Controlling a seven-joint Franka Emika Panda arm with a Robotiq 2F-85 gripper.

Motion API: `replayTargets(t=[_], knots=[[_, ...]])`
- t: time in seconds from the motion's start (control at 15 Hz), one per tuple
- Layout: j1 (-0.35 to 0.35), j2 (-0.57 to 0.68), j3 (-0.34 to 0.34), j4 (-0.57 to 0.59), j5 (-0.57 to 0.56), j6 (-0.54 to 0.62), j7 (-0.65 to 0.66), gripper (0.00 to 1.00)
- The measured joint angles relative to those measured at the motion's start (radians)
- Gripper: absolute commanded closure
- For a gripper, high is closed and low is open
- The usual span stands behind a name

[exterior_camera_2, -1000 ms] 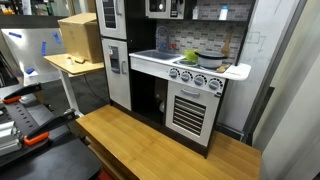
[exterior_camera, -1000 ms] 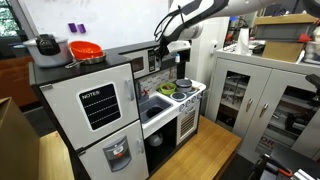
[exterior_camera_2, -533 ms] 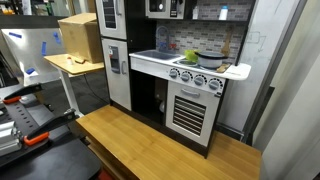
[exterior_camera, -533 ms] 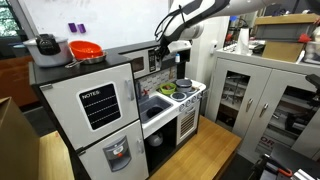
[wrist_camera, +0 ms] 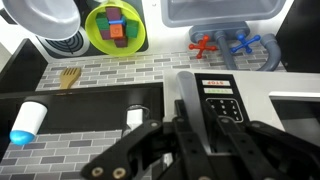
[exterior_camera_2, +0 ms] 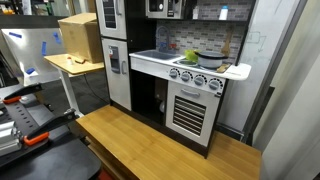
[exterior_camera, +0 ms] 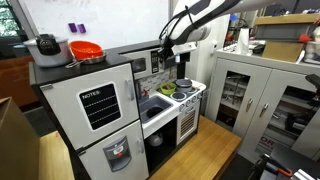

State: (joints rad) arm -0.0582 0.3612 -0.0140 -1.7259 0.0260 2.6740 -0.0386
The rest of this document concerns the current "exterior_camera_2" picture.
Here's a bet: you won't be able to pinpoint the toy microwave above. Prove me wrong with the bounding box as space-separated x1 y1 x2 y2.
145 0 185 20

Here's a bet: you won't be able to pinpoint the leaning white board panel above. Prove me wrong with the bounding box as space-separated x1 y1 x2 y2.
0 27 69 88

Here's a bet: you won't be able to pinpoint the white and black toy kitchen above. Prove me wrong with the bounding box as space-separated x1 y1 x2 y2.
94 0 258 159

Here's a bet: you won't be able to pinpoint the lime green toy bowl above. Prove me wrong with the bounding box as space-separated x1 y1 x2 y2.
184 49 200 64

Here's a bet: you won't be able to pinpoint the grey toy faucet coloured taps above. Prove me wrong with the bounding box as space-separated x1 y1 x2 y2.
155 25 178 54

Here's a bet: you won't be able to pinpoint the grey toy pot with lid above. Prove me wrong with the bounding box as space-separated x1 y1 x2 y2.
194 50 229 70

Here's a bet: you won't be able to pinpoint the wooden toy spatula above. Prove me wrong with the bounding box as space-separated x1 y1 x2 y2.
220 31 233 58

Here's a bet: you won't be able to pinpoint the small wooden side table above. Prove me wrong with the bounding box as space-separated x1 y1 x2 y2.
43 53 106 118

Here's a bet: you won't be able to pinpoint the brown cardboard box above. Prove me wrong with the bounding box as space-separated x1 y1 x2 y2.
57 12 104 64

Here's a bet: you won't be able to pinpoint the small white bottle blue cap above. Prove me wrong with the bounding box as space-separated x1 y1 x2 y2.
218 5 230 21

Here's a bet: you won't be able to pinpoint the silver aluminium extrusion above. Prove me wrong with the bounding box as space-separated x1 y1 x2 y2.
0 120 23 156

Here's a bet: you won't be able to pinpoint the black power cable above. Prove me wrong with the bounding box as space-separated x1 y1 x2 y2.
83 73 110 105

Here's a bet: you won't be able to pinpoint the large wall whiteboard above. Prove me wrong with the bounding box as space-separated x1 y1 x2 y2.
216 0 309 136

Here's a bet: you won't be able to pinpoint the black clamp orange handle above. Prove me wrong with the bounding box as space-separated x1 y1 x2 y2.
2 83 44 105
22 108 78 147

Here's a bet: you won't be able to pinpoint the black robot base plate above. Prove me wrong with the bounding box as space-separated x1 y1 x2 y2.
0 93 103 180

